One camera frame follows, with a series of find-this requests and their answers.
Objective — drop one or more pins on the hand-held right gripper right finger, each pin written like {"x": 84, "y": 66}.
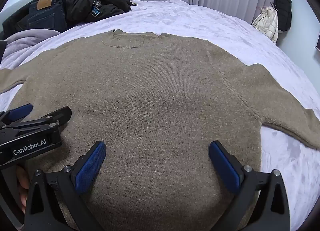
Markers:
{"x": 225, "y": 168}

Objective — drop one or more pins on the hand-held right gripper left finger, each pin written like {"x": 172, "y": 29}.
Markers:
{"x": 90, "y": 168}

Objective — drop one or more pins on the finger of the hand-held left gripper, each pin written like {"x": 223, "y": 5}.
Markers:
{"x": 21, "y": 111}
{"x": 58, "y": 116}

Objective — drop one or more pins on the olive brown knit sweater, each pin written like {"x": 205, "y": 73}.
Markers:
{"x": 160, "y": 90}

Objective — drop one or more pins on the person's left hand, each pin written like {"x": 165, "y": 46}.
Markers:
{"x": 23, "y": 183}

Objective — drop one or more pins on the dark blue jeans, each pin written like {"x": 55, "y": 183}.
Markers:
{"x": 45, "y": 18}

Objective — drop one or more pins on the small beige object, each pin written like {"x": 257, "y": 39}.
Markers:
{"x": 134, "y": 4}

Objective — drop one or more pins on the white puffer jacket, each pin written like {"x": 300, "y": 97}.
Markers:
{"x": 267, "y": 24}

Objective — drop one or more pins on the black hanging jacket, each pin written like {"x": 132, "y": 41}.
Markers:
{"x": 283, "y": 8}

